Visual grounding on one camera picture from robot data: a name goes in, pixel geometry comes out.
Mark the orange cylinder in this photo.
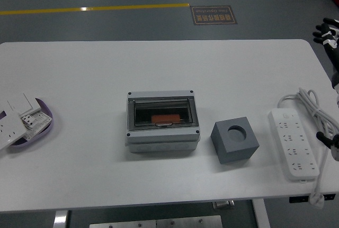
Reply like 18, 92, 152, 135
151, 114, 184, 124

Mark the grey enclosure box clear flap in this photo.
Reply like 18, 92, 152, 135
124, 89, 201, 154

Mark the grey cube with round hole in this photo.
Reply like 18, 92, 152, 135
211, 116, 260, 165

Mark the brown floor sign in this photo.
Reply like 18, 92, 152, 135
189, 5, 238, 26

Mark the purple tray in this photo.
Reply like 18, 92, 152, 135
5, 97, 53, 148

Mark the white perforated panel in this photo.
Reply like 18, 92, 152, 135
25, 111, 52, 140

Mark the yellow floor line tape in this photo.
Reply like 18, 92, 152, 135
0, 3, 190, 16

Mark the white power strip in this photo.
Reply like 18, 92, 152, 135
268, 107, 320, 181

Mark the white terminal block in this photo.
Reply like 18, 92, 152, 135
20, 114, 38, 129

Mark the white table leg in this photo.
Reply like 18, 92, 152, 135
52, 210, 72, 228
251, 199, 271, 228

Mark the black table control panel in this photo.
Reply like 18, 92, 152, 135
289, 193, 336, 204

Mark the grey metal table bracket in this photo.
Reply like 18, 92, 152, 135
213, 200, 235, 210

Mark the white power cord with plug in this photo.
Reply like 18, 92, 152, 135
276, 87, 339, 209

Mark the white wall switch panel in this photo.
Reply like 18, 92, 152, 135
0, 93, 43, 115

